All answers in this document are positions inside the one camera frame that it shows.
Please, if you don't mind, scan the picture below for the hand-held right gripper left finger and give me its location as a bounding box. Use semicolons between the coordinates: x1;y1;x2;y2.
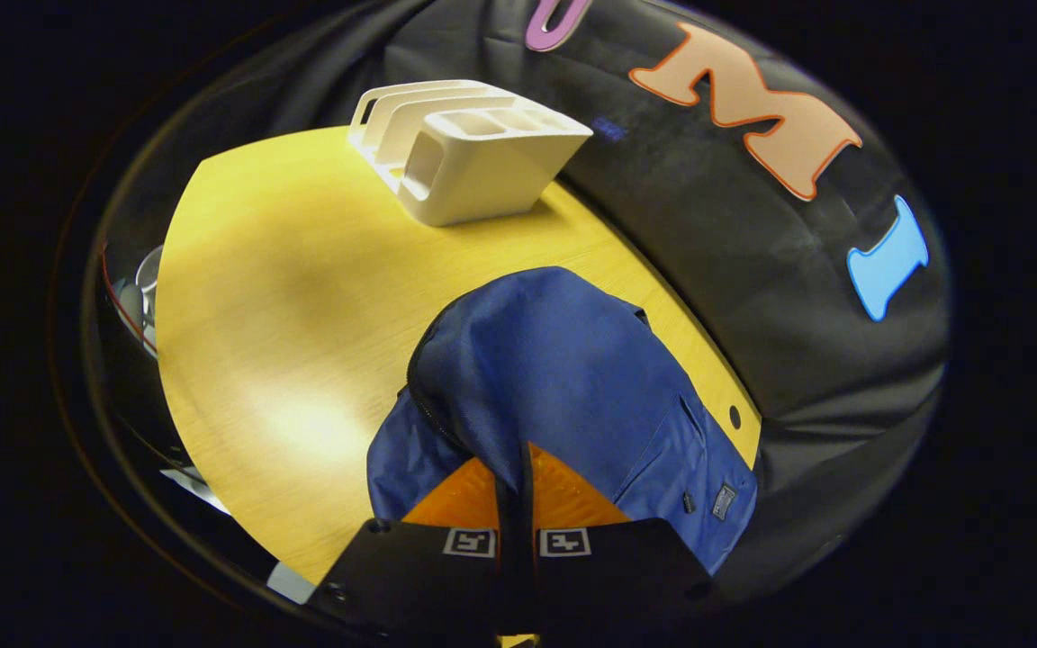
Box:
311;457;519;648

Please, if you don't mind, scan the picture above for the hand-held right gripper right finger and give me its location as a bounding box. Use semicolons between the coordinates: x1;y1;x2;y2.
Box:
520;441;717;635

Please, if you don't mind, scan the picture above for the white bookshelf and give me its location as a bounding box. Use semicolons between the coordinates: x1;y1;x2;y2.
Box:
347;79;593;228

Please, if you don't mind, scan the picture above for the blue schoolbag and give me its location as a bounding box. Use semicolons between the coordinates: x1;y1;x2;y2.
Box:
365;265;760;577

